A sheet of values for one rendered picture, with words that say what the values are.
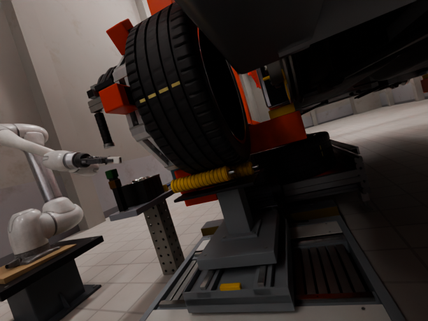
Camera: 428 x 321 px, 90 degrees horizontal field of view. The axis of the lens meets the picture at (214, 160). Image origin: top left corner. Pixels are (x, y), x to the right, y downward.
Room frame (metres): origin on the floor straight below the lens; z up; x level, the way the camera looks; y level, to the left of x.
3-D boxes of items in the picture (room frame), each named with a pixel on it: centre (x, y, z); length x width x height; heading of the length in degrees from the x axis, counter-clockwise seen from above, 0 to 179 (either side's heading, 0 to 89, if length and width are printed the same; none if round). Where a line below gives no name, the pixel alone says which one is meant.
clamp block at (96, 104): (0.91, 0.38, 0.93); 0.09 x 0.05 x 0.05; 70
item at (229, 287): (0.90, -0.01, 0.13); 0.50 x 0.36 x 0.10; 160
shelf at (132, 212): (1.21, 0.42, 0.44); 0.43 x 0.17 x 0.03; 160
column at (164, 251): (1.24, 0.41, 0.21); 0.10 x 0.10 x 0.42; 70
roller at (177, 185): (0.85, 0.08, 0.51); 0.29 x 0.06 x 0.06; 70
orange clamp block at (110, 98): (0.70, 0.23, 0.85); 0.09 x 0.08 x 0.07; 160
